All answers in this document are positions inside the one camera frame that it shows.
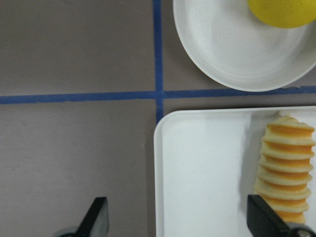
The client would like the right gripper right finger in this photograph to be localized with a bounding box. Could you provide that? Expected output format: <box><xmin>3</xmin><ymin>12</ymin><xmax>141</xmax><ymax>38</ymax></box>
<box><xmin>246</xmin><ymin>195</ymin><xmax>290</xmax><ymax>237</ymax></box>

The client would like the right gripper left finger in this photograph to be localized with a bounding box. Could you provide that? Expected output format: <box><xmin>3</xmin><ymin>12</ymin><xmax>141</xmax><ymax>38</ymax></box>
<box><xmin>75</xmin><ymin>197</ymin><xmax>109</xmax><ymax>237</ymax></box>

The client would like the spiral bread roll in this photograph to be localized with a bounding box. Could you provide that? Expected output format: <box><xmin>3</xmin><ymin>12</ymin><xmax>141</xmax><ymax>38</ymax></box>
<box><xmin>254</xmin><ymin>115</ymin><xmax>316</xmax><ymax>224</ymax></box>

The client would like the cream round plate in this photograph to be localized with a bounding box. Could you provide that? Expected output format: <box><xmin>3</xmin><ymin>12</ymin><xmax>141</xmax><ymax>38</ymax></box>
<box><xmin>173</xmin><ymin>0</ymin><xmax>316</xmax><ymax>92</ymax></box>

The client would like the white rectangular tray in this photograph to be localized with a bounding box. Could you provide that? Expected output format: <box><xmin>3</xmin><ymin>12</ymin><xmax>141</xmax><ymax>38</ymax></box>
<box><xmin>154</xmin><ymin>106</ymin><xmax>316</xmax><ymax>237</ymax></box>

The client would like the yellow lemon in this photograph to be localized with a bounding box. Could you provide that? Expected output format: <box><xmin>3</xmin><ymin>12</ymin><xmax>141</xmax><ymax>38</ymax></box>
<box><xmin>247</xmin><ymin>0</ymin><xmax>316</xmax><ymax>28</ymax></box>

